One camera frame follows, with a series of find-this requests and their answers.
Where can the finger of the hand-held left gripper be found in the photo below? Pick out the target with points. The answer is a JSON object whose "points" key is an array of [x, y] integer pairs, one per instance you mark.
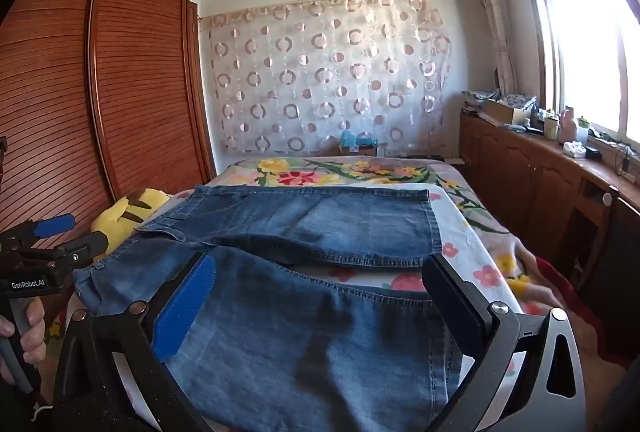
{"points": [[55, 225], [85, 246]]}

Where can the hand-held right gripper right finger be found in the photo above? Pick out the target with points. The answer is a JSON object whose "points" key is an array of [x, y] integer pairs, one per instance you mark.
{"points": [[457, 307]]}

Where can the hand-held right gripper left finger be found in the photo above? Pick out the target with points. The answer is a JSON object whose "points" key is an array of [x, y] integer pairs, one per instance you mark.
{"points": [[184, 307]]}

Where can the blue denim pants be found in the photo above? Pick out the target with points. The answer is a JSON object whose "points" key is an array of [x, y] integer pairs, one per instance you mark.
{"points": [[300, 337]]}

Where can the person's left hand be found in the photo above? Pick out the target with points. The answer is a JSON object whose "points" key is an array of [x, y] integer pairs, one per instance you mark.
{"points": [[36, 334]]}

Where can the yellow plush toy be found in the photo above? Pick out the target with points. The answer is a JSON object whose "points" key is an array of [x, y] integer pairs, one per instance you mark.
{"points": [[120, 219]]}

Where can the white flower-print sheet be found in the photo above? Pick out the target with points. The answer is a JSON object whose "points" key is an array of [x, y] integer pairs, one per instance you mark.
{"points": [[465, 252]]}

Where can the wooden cabinet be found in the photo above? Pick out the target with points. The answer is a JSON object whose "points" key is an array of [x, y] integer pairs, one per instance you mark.
{"points": [[520, 177]]}

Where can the wooden louvered wardrobe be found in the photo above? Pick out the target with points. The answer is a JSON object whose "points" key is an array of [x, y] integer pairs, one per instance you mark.
{"points": [[140, 87]]}

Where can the floral blanket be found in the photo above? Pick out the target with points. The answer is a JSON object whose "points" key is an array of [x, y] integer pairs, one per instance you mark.
{"points": [[350, 170]]}

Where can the white tissue pack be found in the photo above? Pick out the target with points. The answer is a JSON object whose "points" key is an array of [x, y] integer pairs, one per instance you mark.
{"points": [[574, 150]]}

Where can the blue toy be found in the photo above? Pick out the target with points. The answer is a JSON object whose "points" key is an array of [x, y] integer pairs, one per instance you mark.
{"points": [[352, 140]]}

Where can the open cardboard box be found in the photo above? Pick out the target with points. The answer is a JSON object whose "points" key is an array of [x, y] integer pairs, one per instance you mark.
{"points": [[505, 112]]}

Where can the small black box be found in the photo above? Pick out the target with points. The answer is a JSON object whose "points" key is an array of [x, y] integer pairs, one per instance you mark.
{"points": [[594, 153]]}

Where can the circle-patterned sheer curtain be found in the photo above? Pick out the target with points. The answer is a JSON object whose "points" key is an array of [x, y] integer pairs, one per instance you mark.
{"points": [[325, 87]]}

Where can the white window curtain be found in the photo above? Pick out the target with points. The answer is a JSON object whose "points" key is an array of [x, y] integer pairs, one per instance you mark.
{"points": [[495, 22]]}

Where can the window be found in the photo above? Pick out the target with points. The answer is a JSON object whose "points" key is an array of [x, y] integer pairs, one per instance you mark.
{"points": [[585, 37]]}

